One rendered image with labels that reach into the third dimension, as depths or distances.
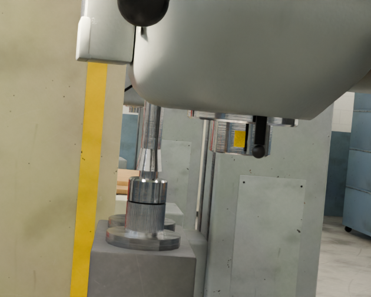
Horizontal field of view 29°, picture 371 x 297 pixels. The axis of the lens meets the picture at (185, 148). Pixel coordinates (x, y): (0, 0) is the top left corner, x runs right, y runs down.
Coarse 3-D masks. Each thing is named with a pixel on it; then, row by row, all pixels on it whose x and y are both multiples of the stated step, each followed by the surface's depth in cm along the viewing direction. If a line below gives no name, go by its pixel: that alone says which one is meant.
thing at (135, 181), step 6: (132, 180) 85; (138, 180) 84; (144, 180) 84; (150, 180) 84; (156, 180) 84; (162, 180) 85; (132, 186) 85; (138, 186) 84; (144, 186) 84; (150, 186) 84; (156, 186) 84; (162, 186) 85
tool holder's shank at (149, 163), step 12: (144, 108) 85; (156, 108) 85; (144, 120) 85; (156, 120) 85; (144, 132) 85; (156, 132) 85; (144, 144) 85; (156, 144) 85; (144, 156) 85; (156, 156) 85; (144, 168) 85; (156, 168) 85
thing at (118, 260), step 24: (120, 216) 97; (96, 240) 86; (120, 240) 83; (144, 240) 82; (168, 240) 83; (96, 264) 80; (120, 264) 80; (144, 264) 81; (168, 264) 81; (192, 264) 81; (96, 288) 80; (120, 288) 81; (144, 288) 81; (168, 288) 81; (192, 288) 81
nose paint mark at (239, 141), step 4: (236, 132) 53; (240, 132) 53; (244, 132) 53; (236, 136) 53; (240, 136) 53; (244, 136) 53; (236, 140) 53; (240, 140) 53; (244, 140) 53; (236, 144) 53; (240, 144) 53
